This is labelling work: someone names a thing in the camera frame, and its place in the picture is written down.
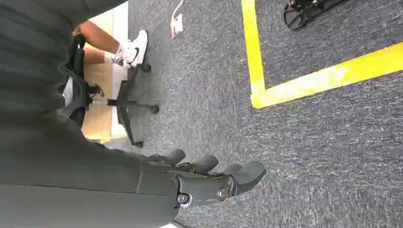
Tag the pale wooden panel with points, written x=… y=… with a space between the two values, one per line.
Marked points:
x=97 y=119

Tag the person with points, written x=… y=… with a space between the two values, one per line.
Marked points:
x=100 y=39

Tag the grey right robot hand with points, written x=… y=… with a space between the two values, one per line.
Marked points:
x=78 y=182

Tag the black office chair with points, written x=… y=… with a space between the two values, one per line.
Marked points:
x=124 y=104

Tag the yellow floor tape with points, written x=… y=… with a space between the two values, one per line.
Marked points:
x=314 y=80

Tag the black wheeled base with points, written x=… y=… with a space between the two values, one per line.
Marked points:
x=299 y=11

